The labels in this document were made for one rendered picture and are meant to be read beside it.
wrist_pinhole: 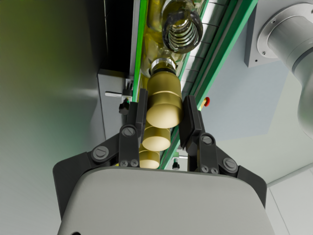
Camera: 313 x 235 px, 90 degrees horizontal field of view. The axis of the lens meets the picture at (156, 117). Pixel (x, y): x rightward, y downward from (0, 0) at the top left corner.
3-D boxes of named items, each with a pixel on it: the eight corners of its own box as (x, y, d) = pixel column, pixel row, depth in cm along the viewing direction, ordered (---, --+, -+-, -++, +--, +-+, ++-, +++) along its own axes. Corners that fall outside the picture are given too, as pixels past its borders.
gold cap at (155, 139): (139, 118, 22) (135, 146, 19) (153, 103, 19) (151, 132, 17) (159, 127, 23) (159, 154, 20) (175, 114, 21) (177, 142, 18)
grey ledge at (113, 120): (105, 57, 50) (95, 77, 43) (132, 61, 51) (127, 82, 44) (113, 171, 121) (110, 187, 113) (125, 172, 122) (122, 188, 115)
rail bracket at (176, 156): (172, 136, 68) (173, 166, 59) (188, 138, 69) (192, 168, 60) (169, 141, 71) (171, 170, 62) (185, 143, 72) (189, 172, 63)
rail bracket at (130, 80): (111, 69, 43) (99, 102, 34) (136, 72, 44) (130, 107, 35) (112, 80, 46) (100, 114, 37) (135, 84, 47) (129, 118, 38)
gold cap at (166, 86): (149, 68, 15) (146, 100, 12) (185, 73, 15) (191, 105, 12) (145, 96, 18) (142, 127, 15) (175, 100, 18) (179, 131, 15)
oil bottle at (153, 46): (149, -7, 30) (141, 41, 16) (178, -1, 31) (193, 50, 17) (146, 24, 34) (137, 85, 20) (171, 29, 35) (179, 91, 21)
